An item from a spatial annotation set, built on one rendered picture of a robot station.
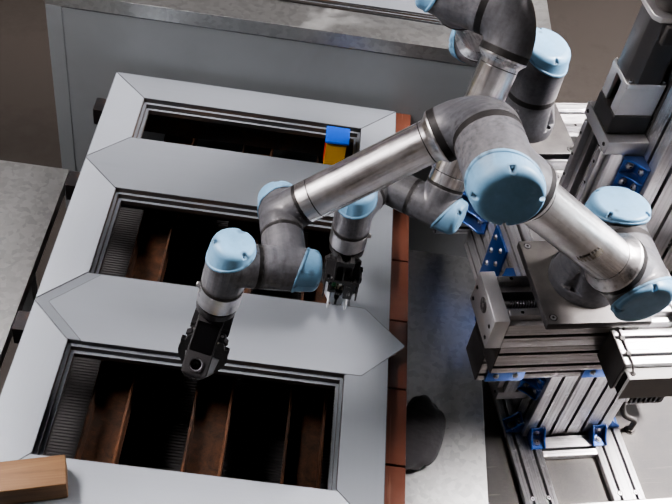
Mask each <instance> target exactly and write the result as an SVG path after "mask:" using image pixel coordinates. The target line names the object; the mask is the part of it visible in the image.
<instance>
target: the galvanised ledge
mask: <svg viewBox="0 0 672 504"><path fill-rule="evenodd" d="M475 284H476V282H475V279H474V275H473V272H472V269H471V265H470V262H469V259H468V257H461V256H453V255H446V254H438V253H431V252H423V251H416V250H409V261H408V322H407V323H408V334H407V390H406V391H407V404H406V407H407V405H408V403H409V401H410V400H411V399H412V398H413V397H415V396H421V395H427V396H428V397H429V398H430V399H431V401H432V402H433V403H435V404H436V405H437V407H438V409H439V410H441V411H442V412H443V413H444V415H445V418H446V429H445V434H444V438H443V442H442V446H441V449H440V451H439V454H438V456H437V458H436V459H435V461H434V462H433V463H432V464H430V465H429V466H423V467H422V468H421V469H419V470H417V471H413V470H411V469H408V470H406V475H405V504H488V491H487V471H486V452H485V432H484V412H483V392H482V380H475V379H474V376H473V372H472V368H471V365H470V361H469V358H468V354H467V350H466V347H467V344H468V342H469V339H470V336H471V334H472V331H473V328H474V326H475V323H476V322H475V318H474V317H475V313H474V310H473V306H472V303H471V300H470V298H471V295H472V292H473V290H474V287H475Z"/></svg>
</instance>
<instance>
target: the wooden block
mask: <svg viewBox="0 0 672 504"><path fill-rule="evenodd" d="M67 497H68V472H67V462H66V456H65V455H56V456H47V457H39V458H30V459H21V460H12V461H3V462H0V504H19V503H27V502H35V501H43V500H51V499H59V498H67Z"/></svg>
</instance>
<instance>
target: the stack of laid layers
mask: <svg viewBox="0 0 672 504"><path fill-rule="evenodd" d="M149 114H153V115H160V116H167V117H174V118H182V119H189V120H196V121H203V122H210V123H217V124H224V125H231V126H239V127H246V128H253V129H260V130H267V131H274V132H281V133H288V134H296V135H303V136H310V137H317V138H324V139H325V138H326V128H327V126H334V127H341V128H348V129H350V140H349V142H353V153H352V155H353V154H355V153H357V152H359V151H360V136H361V129H362V128H361V129H359V128H352V127H345V126H338V125H331V124H324V123H317V122H310V121H303V120H296V119H289V118H281V117H274V116H267V115H260V114H253V113H246V112H239V111H232V110H225V109H218V108H211V107H204V106H196V105H189V104H182V103H175V102H168V101H161V100H154V99H147V98H144V101H143V104H142V107H141V110H140V113H139V116H138V120H137V123H136V126H135V129H134V132H133V135H132V137H135V138H142V135H143V132H144V128H145V125H146V122H147V118H148V115H149ZM121 204H123V205H131V206H138V207H146V208H153V209H160V210H168V211H175V212H183V213H190V214H197V215H205V216H212V217H220V218H227V219H234V220H242V221H249V222H257V223H259V218H258V215H257V207H255V206H248V205H240V204H233V203H226V202H218V201H211V200H204V199H196V198H189V197H181V196H174V195H167V194H159V193H152V192H145V191H137V190H130V189H123V188H116V189H115V192H114V195H113V198H112V201H111V205H110V208H109V211H108V214H107V217H106V220H105V224H104V227H103V230H102V233H101V236H100V239H99V242H98V246H97V249H96V252H95V255H94V258H93V261H92V264H91V268H90V271H89V272H87V273H85V274H83V275H81V276H79V277H77V278H75V279H73V280H71V281H69V282H67V283H65V284H63V285H60V286H58V287H56V288H54V289H52V290H50V291H48V292H46V293H44V294H42V295H40V296H38V297H36V298H35V301H36V302H37V303H38V305H39V306H40V307H41V308H42V310H43V311H44V312H45V313H46V314H47V316H48V317H49V318H50V319H51V320H52V322H53V323H54V324H55V325H56V327H57V328H58V329H59V330H60V331H61V333H62V334H63V335H64V336H65V338H66V339H67V343H66V346H65V349H64V353H63V356H62V359H61V362H60V365H59V368H58V372H57V375H56V378H55V381H54V384H53V387H52V390H51V394H50V397H49V400H48V403H47V406H46V409H45V412H44V416H43V419H42V422H41V425H40V428H39V431H38V434H37V438H36V441H35V444H34V447H33V450H32V453H30V454H38V455H44V454H45V451H46V448H47V444H48V441H49V438H50V435H51V431H52V428H53V425H54V422H55V418H56V415H57V412H58V409H59V405H60V402H61V399H62V396H63V392H64V389H65V386H66V382H67V379H68V376H69V373H70V369H71V366H72V363H73V360H74V357H81V358H89V359H97V360H104V361H112V362H120V363H128V364H136V365H144V366H152V367H160V368H168V369H176V370H181V366H182V362H181V359H180V356H179V354H178V353H170V352H162V351H154V350H146V349H138V348H130V347H122V346H114V345H106V344H98V343H90V342H83V341H81V340H80V339H79V338H78V337H77V335H76V334H75V333H74V332H73V331H72V329H71V328H70V327H69V326H68V325H67V324H66V322H65V321H64V320H63V319H62V318H61V316H60V315H59V314H58V313H57V312H56V310H55V309H54V308H53V307H52V306H51V304H50V303H49V300H51V299H53V298H55V297H57V296H59V295H61V294H63V293H65V292H67V291H69V290H71V289H73V288H75V287H77V286H79V285H81V284H83V283H85V282H87V281H89V280H91V279H93V278H95V277H97V276H99V275H101V274H100V272H101V268H102V265H103V262H104V259H105V255H106V252H107V249H108V246H109V242H110V239H111V236H112V233H113V229H114V226H115V223H116V220H117V216H118V213H119V210H120V206H121ZM332 222H333V217H328V216H325V217H323V218H321V219H319V220H317V221H315V222H314V223H311V224H309V225H307V226H305V227H303V229H308V230H316V231H323V232H330V231H331V226H332ZM213 374H215V375H223V376H231V377H239V378H247V379H254V380H262V381H270V382H278V383H286V384H294V385H302V386H310V387H318V388H325V389H333V390H335V391H334V404H333V417H332V430H331V444H330V457H329V470H328V483H327V490H335V491H337V490H336V487H337V472H338V458H339V443H340V428H341V414H342V399H343V385H344V375H345V374H340V373H331V372H323V371H315V370H307V369H298V368H290V367H282V366H274V365H266V364H258V363H250V362H242V361H234V360H227V362H226V364H225V365H224V366H223V367H222V368H221V369H220V370H218V371H217V372H216V373H213Z"/></svg>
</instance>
